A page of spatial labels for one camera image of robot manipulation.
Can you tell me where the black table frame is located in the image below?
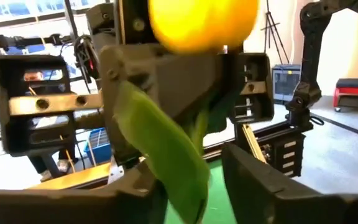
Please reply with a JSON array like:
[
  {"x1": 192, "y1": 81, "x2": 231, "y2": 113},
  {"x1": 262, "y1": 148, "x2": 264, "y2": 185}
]
[{"x1": 203, "y1": 119, "x2": 315, "y2": 162}]

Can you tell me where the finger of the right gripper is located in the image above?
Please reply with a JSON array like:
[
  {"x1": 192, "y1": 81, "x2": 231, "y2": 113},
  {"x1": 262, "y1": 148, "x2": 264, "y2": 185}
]
[
  {"x1": 154, "y1": 52, "x2": 232, "y2": 135},
  {"x1": 99, "y1": 44, "x2": 167, "y2": 166}
]

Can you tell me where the black cable bundle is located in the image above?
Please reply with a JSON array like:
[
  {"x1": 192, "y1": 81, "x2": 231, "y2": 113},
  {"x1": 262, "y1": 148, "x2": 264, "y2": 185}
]
[{"x1": 73, "y1": 34, "x2": 101, "y2": 82}]

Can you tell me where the black tripod stand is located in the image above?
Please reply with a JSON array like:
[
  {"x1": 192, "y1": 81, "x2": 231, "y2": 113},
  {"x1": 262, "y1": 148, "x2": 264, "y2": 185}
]
[{"x1": 260, "y1": 0, "x2": 291, "y2": 65}]

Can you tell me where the black control box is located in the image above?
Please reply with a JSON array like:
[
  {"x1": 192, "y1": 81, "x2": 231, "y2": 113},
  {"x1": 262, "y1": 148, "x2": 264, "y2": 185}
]
[{"x1": 256, "y1": 133, "x2": 306, "y2": 178}]

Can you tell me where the red stool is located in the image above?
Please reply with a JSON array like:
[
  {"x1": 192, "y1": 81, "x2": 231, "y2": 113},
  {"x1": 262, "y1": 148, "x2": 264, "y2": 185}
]
[{"x1": 333, "y1": 77, "x2": 358, "y2": 115}]

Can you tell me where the blue plastic crate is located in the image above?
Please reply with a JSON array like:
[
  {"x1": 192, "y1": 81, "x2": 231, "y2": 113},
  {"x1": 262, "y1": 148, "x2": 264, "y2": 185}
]
[{"x1": 83, "y1": 127, "x2": 113, "y2": 165}]

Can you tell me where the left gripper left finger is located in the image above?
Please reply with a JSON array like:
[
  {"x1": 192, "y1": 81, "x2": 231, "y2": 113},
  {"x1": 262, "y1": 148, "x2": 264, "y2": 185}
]
[{"x1": 0, "y1": 161, "x2": 169, "y2": 224}]

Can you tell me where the yellow tulip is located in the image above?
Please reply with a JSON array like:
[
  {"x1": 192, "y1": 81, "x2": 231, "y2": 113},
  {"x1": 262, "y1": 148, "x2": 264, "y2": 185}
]
[{"x1": 112, "y1": 0, "x2": 260, "y2": 224}]

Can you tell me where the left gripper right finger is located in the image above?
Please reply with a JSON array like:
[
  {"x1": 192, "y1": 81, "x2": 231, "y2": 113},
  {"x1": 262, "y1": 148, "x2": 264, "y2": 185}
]
[{"x1": 221, "y1": 142, "x2": 358, "y2": 224}]

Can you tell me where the gray equipment box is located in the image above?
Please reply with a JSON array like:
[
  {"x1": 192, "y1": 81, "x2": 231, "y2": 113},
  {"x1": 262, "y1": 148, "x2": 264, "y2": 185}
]
[{"x1": 272, "y1": 63, "x2": 301, "y2": 105}]

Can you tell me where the person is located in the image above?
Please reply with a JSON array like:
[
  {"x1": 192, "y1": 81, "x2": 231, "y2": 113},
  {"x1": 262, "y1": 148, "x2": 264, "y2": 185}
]
[{"x1": 23, "y1": 70, "x2": 80, "y2": 183}]

